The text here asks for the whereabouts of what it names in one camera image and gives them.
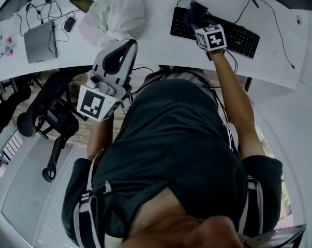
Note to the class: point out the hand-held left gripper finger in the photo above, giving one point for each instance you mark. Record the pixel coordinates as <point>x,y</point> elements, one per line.
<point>99,62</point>
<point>130,63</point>

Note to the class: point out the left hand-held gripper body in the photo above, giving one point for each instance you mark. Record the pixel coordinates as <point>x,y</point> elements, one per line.
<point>93,105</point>

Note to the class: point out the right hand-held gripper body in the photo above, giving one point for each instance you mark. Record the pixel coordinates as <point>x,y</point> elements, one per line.
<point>214,39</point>

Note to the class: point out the black keyboard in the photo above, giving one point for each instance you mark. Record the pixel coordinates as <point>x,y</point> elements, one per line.
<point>238,40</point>

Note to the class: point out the dark blue cloth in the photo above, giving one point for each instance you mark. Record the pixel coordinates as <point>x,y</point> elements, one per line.
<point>197,12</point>

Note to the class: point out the person's left forearm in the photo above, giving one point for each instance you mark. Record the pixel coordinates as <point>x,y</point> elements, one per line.
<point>98,138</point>

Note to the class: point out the person's right forearm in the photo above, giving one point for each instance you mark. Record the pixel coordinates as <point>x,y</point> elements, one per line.
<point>230,92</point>

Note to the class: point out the black mesh office chair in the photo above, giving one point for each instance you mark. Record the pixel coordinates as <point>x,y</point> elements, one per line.
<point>11,105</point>
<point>49,92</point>

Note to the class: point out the black and red mouse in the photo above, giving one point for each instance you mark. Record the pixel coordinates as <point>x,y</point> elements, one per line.
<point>70,24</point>

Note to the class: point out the translucent white plastic bag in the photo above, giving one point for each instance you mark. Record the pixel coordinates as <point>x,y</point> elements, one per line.
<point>114,14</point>

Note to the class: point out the dark smartphone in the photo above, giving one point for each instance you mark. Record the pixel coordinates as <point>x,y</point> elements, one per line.
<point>80,1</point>

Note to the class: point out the closed silver laptop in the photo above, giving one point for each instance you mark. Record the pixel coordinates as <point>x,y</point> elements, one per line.
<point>38,43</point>

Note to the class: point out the person's dark shirt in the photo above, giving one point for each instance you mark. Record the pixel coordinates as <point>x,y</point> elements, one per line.
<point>171,138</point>

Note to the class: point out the pink and blue small parts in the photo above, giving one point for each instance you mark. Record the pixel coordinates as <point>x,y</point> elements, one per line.
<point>9,46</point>

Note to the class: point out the grey-backed monitor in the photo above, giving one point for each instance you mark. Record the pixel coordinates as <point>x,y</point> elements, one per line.
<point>13,4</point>

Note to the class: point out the person's head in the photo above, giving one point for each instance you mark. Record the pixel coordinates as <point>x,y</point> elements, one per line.
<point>171,229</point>

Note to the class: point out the dark-rimmed glasses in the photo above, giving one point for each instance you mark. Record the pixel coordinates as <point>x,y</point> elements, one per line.
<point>274,238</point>

